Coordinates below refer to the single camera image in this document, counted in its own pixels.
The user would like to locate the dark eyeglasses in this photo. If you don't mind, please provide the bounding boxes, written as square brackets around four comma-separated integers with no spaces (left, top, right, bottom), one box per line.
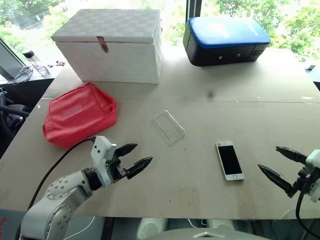
[12,65,34,86]

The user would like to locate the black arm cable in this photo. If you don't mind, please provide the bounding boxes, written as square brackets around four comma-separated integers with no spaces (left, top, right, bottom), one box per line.
[295,191,314,235]
[26,136,97,210]

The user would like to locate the white rounded shape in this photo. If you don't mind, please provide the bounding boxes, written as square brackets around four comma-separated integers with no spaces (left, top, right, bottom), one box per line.
[137,217,168,240]
[208,219,237,234]

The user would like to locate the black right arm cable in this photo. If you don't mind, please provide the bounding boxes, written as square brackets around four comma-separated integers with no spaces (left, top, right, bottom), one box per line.
[295,191,314,235]

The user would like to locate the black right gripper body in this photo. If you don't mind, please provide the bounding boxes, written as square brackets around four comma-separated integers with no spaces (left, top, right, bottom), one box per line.
[286,166,314,200]

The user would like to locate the thin white cable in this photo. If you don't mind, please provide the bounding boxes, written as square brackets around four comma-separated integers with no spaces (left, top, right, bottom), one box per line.
[73,216,97,240]

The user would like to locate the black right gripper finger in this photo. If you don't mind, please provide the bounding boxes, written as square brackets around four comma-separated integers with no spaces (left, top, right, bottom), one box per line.
[275,145,308,166]
[257,163,293,195]

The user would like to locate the clear water bottle black lid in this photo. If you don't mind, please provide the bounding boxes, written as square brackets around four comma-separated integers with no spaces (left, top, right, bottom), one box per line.
[21,48,51,78]

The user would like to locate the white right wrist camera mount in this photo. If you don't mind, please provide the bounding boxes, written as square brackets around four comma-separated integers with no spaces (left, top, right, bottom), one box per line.
[305,149,320,203]

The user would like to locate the red fabric pouch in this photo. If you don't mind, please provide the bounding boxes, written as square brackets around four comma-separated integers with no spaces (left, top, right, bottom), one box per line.
[42,82,119,150]

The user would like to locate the clear phone case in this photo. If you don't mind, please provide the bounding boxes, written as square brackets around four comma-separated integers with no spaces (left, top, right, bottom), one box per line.
[150,109,187,146]

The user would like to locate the black chair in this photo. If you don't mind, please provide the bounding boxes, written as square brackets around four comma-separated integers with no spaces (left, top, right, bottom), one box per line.
[0,86,31,151]

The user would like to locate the dark grey side shelf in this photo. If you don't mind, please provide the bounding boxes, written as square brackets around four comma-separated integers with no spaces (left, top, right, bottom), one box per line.
[0,72,56,109]

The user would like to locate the dark window post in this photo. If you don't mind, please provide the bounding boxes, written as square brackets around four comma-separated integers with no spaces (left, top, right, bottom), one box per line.
[186,0,202,22]

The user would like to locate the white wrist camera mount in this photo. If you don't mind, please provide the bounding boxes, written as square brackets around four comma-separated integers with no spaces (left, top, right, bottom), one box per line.
[90,135,118,187]
[305,149,320,203]

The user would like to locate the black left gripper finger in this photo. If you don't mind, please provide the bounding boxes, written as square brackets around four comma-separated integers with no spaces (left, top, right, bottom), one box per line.
[125,156,154,180]
[115,143,139,159]

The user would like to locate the blue and black padded case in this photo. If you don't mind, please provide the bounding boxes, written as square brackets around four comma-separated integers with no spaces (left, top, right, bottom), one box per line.
[182,16,272,68]

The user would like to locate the white gold smartphone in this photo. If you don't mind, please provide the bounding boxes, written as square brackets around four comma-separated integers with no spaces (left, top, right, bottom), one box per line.
[215,140,245,182]

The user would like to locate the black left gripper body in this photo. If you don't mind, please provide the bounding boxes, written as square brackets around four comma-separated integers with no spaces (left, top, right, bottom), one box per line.
[106,149,130,185]

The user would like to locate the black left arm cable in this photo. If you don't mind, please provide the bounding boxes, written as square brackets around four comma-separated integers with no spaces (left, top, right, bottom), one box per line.
[26,136,97,210]

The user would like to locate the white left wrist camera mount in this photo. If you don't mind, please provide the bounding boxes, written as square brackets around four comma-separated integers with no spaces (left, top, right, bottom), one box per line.
[90,135,118,187]

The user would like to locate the white woven lidded box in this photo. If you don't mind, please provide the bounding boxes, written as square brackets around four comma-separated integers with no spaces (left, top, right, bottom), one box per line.
[50,9,164,85]

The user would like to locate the black table leg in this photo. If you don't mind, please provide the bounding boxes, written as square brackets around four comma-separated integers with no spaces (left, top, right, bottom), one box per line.
[104,217,115,240]

